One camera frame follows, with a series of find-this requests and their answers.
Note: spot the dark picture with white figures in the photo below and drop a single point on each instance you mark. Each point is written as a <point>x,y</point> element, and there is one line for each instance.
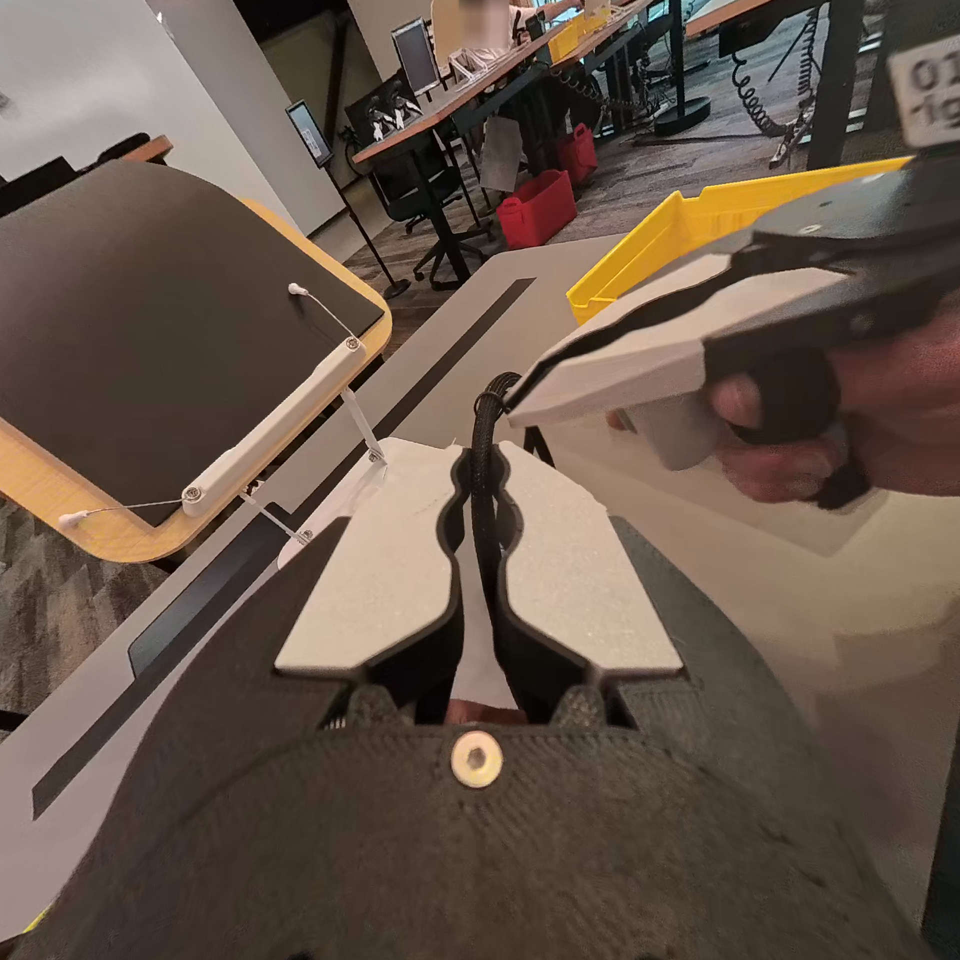
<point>382,109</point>

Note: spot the person's right hand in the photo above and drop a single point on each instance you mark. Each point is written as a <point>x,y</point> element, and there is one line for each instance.
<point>900,412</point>

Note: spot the wooden board with dark panel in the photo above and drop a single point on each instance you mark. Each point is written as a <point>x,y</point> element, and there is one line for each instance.
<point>150,322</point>

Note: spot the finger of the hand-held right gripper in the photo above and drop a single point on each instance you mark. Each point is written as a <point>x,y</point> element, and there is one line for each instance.
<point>637,367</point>
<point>660,281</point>

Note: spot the yellow plastic bin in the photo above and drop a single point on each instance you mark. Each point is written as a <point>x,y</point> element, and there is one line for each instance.
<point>577,37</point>
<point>675,217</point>

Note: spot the grey hanging sheet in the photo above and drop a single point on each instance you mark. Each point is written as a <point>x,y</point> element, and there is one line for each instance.
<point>502,154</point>

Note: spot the long wooden desk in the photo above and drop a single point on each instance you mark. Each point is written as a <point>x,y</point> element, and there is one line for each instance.
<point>450,112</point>

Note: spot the small grey monitor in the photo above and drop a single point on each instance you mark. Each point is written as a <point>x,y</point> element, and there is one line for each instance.
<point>416,56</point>

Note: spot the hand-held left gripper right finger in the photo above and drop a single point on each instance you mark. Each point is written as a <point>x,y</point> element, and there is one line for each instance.
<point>585,592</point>

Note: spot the red storage bin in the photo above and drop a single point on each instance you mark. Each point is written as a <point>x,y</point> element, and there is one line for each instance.
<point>577,154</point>

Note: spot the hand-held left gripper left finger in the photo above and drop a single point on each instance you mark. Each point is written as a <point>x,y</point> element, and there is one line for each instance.
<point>375,592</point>

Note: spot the black office chair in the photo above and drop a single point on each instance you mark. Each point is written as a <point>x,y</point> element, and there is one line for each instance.
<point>405,180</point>

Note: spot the black monitor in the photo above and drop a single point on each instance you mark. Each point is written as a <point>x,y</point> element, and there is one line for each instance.
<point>45,184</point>

